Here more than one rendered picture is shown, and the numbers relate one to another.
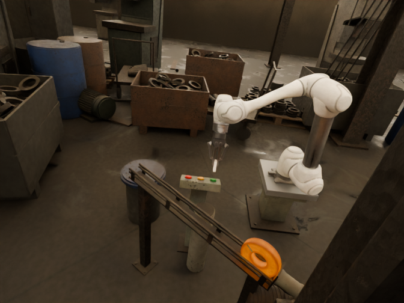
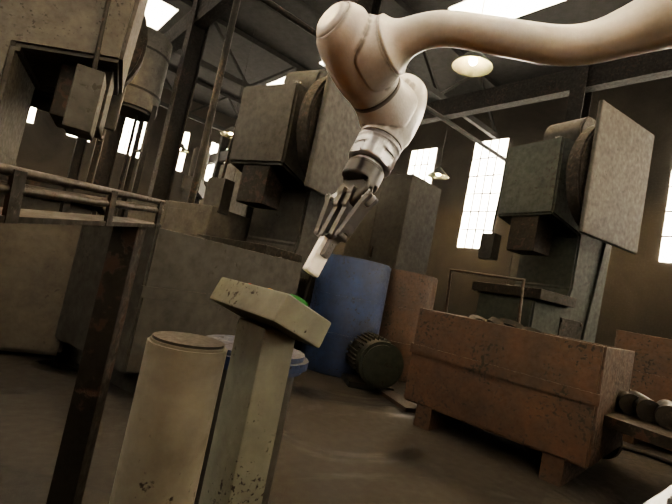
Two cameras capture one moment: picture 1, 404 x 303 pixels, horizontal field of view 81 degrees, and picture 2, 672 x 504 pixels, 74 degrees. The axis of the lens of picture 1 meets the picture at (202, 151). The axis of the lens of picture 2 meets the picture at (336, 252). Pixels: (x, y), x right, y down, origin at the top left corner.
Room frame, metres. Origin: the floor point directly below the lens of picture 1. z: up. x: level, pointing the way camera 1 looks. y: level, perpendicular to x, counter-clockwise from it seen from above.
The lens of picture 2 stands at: (0.71, -0.73, 0.64)
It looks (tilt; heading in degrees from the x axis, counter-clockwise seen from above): 4 degrees up; 52
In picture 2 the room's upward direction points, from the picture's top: 11 degrees clockwise
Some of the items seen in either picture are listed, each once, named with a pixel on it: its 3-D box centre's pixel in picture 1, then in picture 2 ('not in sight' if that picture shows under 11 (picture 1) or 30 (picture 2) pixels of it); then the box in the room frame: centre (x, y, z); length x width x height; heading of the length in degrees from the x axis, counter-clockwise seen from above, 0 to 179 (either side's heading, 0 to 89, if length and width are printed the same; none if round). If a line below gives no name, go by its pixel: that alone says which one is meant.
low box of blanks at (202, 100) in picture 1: (170, 101); (516, 382); (3.07, 0.51, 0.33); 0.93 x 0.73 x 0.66; 99
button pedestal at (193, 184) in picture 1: (195, 213); (239, 456); (1.14, -0.02, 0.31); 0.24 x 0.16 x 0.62; 92
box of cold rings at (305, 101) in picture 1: (339, 100); not in sight; (3.90, -2.11, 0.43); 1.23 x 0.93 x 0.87; 90
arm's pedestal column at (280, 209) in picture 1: (275, 201); not in sight; (1.56, -0.67, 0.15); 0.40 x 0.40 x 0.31; 1
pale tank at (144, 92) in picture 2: not in sight; (119, 152); (2.30, 8.14, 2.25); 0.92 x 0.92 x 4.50
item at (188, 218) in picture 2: not in sight; (176, 264); (2.14, 3.44, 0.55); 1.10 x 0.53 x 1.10; 112
